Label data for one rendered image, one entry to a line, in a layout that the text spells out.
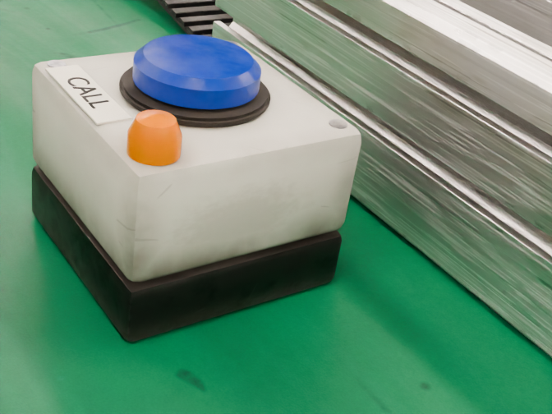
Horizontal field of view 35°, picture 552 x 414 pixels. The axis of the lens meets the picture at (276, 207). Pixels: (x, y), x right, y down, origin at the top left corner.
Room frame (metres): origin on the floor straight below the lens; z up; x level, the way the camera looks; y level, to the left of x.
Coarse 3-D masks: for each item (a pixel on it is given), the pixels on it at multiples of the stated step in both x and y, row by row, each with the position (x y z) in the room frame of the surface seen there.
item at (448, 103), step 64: (256, 0) 0.38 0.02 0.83; (320, 0) 0.36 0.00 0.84; (384, 0) 0.31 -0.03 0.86; (448, 0) 0.32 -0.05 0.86; (512, 0) 0.36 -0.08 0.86; (320, 64) 0.34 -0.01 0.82; (384, 64) 0.31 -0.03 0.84; (448, 64) 0.28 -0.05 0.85; (512, 64) 0.27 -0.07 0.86; (384, 128) 0.32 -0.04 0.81; (448, 128) 0.28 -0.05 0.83; (512, 128) 0.27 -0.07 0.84; (384, 192) 0.30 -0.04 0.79; (448, 192) 0.27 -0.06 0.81; (512, 192) 0.25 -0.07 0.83; (448, 256) 0.27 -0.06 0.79; (512, 256) 0.25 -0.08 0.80; (512, 320) 0.24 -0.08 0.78
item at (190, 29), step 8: (192, 16) 0.46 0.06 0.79; (200, 16) 0.47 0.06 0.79; (208, 16) 0.47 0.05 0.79; (216, 16) 0.47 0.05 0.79; (224, 16) 0.47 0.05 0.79; (184, 24) 0.46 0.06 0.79; (192, 24) 0.46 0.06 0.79; (200, 24) 0.46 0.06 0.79; (208, 24) 0.46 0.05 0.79; (192, 32) 0.45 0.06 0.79; (200, 32) 0.45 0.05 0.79; (208, 32) 0.45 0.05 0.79
